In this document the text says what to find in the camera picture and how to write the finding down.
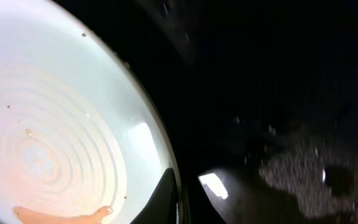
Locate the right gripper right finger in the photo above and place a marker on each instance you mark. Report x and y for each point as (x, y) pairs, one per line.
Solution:
(238, 198)

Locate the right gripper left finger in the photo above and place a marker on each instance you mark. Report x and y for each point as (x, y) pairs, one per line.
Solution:
(162, 205)

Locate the light blue plate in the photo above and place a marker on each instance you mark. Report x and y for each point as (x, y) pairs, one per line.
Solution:
(77, 130)

